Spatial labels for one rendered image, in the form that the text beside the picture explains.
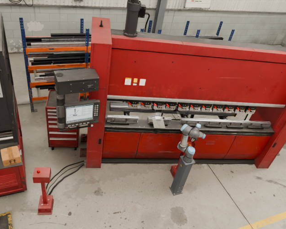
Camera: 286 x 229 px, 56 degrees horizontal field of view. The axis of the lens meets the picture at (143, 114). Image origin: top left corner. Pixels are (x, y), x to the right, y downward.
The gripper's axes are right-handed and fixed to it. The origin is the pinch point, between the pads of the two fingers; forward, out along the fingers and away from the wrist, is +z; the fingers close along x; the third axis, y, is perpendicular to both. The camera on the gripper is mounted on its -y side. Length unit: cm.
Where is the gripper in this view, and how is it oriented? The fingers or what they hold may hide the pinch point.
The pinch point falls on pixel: (192, 141)
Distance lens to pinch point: 443.2
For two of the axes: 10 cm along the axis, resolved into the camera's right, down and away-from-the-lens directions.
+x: -9.5, 0.6, -3.1
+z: -1.8, 7.1, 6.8
